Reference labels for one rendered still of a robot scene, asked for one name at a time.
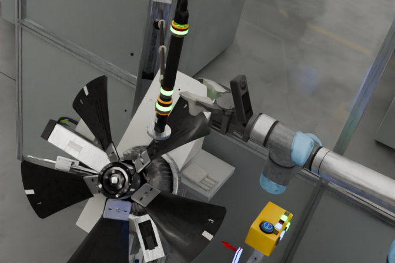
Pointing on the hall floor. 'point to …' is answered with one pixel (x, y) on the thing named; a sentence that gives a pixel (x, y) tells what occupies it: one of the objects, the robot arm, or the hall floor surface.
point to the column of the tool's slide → (141, 85)
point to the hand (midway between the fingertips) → (191, 84)
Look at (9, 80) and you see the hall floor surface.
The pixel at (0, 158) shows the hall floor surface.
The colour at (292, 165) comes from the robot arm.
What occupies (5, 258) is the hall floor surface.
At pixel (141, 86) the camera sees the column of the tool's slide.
